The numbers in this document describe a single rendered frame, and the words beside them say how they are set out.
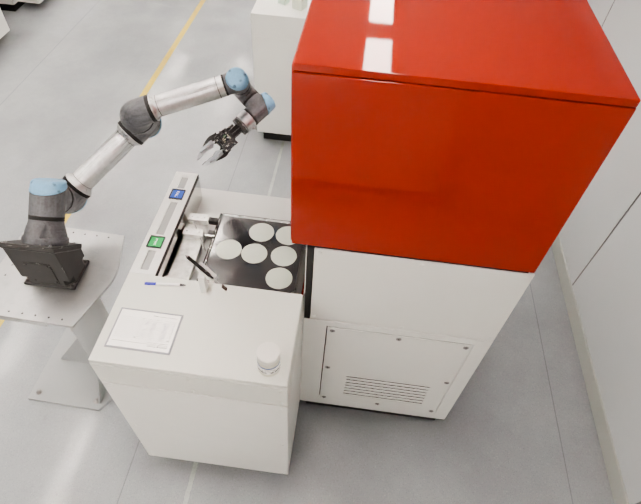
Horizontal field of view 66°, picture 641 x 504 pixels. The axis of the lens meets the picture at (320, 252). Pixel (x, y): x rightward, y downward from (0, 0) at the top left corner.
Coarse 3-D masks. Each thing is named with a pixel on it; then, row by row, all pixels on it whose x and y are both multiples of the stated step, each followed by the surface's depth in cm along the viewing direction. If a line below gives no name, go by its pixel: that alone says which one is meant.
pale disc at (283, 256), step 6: (282, 246) 194; (276, 252) 191; (282, 252) 192; (288, 252) 192; (294, 252) 192; (276, 258) 189; (282, 258) 190; (288, 258) 190; (294, 258) 190; (282, 264) 188; (288, 264) 188
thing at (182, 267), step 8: (192, 224) 201; (184, 240) 196; (192, 240) 196; (184, 248) 193; (192, 248) 193; (200, 248) 194; (176, 256) 190; (184, 256) 190; (192, 256) 191; (176, 264) 188; (184, 264) 188; (192, 264) 188; (176, 272) 185; (184, 272) 186; (192, 272) 188
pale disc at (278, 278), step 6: (270, 270) 186; (276, 270) 186; (282, 270) 186; (270, 276) 184; (276, 276) 184; (282, 276) 184; (288, 276) 184; (270, 282) 182; (276, 282) 182; (282, 282) 182; (288, 282) 182; (276, 288) 180; (282, 288) 181
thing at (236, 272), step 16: (224, 224) 200; (240, 224) 200; (272, 224) 201; (288, 224) 201; (240, 240) 194; (272, 240) 195; (240, 256) 189; (224, 272) 184; (240, 272) 184; (256, 272) 185; (256, 288) 180; (272, 288) 180; (288, 288) 181
